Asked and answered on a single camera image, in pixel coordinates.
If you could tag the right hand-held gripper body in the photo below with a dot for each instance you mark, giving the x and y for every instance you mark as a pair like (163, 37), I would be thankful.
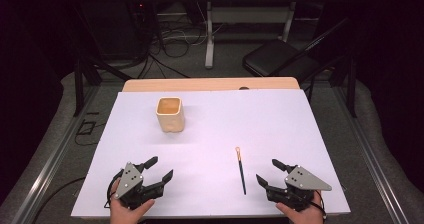
(301, 180)

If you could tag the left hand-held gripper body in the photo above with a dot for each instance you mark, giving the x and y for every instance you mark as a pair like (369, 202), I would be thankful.
(130, 180)

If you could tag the dark blue pencil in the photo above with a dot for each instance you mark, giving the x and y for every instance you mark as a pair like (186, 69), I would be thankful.
(241, 172)

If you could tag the beige square cup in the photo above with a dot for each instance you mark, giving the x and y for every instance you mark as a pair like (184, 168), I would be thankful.
(170, 119)

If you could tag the person's left hand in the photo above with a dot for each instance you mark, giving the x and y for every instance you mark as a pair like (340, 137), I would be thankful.
(125, 214)

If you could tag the person's right hand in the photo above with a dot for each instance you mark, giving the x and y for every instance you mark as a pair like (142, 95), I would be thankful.
(306, 217)

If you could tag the white table sheet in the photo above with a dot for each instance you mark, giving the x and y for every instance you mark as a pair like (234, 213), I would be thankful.
(213, 127)

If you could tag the wooden table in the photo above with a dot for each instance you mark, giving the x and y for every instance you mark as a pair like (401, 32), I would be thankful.
(206, 84)

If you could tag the black metal stand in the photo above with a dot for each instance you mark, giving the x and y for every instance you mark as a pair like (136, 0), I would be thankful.
(80, 84)
(350, 84)

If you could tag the black folding chair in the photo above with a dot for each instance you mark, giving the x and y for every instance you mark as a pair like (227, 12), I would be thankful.
(276, 59)

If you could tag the dark computer case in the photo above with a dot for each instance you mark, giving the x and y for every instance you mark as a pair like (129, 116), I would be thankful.
(113, 27)

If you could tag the aluminium floor rail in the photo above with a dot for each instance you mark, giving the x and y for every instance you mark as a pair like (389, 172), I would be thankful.
(373, 170)
(50, 170)

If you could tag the white desk frame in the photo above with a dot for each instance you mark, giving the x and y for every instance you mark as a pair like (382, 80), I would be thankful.
(246, 15)

